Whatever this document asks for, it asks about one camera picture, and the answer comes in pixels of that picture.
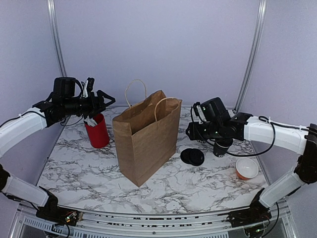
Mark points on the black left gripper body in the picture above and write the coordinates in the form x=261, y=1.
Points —
x=72, y=107

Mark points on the black paper coffee cup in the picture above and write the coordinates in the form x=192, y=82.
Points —
x=221, y=146

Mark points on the white wrapped straw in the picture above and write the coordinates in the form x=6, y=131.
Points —
x=90, y=122

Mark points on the right aluminium post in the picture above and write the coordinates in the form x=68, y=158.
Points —
x=253, y=53

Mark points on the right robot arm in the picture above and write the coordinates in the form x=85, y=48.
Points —
x=294, y=145

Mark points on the orange white bowl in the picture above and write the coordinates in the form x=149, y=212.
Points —
x=246, y=169

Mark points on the aluminium post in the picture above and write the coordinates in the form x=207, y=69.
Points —
x=56, y=38
x=253, y=53

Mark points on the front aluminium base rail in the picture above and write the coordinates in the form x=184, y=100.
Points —
x=158, y=220

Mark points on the left aluminium post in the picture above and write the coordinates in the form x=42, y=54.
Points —
x=56, y=38

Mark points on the red cylindrical holder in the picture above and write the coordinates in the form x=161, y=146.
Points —
x=98, y=135

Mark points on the brown paper bag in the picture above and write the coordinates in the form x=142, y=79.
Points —
x=145, y=135

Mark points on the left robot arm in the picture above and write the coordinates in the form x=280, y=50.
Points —
x=16, y=135

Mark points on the stack of black lids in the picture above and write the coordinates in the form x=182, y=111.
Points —
x=192, y=156

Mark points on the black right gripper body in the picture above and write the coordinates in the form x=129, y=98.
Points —
x=213, y=131

